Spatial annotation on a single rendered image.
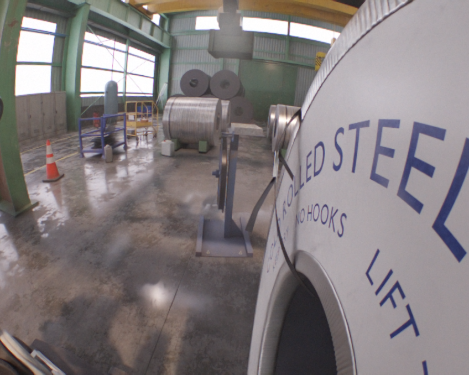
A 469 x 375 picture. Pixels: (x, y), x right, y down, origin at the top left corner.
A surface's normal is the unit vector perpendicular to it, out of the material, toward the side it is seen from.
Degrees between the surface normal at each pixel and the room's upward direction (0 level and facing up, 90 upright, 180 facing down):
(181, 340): 0
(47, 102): 90
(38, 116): 90
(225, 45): 92
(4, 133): 90
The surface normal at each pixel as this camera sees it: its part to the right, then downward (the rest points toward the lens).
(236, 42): -0.09, 0.41
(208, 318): 0.08, -0.92
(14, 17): 0.99, 0.11
